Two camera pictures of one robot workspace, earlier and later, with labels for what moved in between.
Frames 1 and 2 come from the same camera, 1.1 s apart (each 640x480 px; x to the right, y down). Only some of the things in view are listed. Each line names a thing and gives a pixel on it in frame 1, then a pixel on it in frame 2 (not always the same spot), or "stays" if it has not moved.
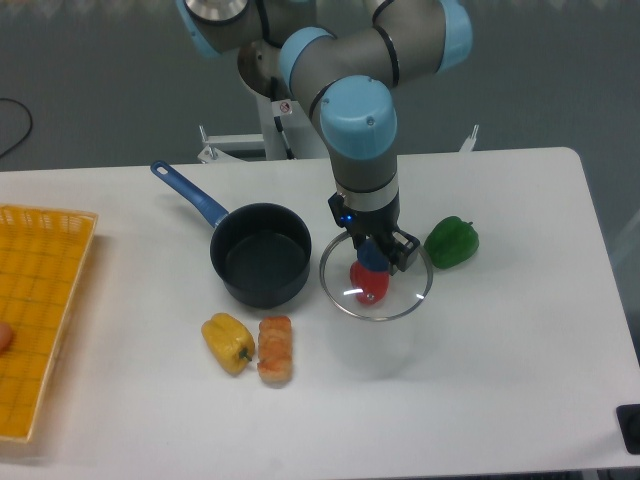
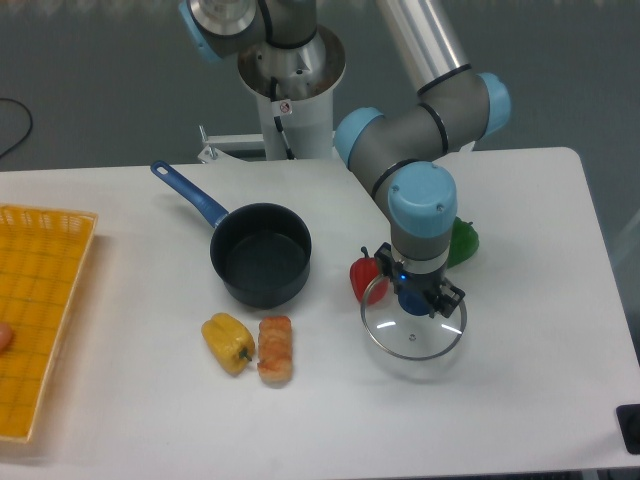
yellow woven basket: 42,253 stays
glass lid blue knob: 357,281 to 402,325
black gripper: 398,246 to 446,297
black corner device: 628,416 stays
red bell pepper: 369,286 stays
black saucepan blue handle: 259,253 stays
